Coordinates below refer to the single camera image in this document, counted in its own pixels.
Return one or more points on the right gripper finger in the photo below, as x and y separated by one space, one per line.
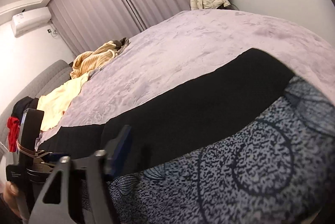
76 191

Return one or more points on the black pants with patterned trim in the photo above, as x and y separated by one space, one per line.
251 142

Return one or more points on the person's left hand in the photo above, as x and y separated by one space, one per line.
10 194

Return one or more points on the red garment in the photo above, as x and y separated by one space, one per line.
13 124

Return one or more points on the black garment near headboard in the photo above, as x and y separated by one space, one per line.
21 105

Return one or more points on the pale yellow garment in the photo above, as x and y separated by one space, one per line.
57 101

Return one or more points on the grey padded headboard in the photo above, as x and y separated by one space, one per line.
49 79

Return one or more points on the yellow striped garment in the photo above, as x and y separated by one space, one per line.
92 60

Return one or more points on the lavender plush bed blanket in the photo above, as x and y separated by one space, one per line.
183 56

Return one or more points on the white air conditioner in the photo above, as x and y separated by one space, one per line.
29 20

